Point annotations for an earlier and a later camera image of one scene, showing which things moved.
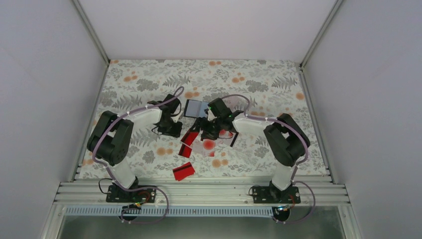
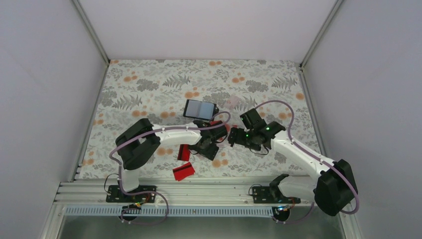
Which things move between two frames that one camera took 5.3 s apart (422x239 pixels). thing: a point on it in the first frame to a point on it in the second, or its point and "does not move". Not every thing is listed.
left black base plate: (116, 194) does not move
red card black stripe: (183, 171) does not move
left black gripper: (175, 133) to (210, 154)
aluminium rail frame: (89, 198) does not move
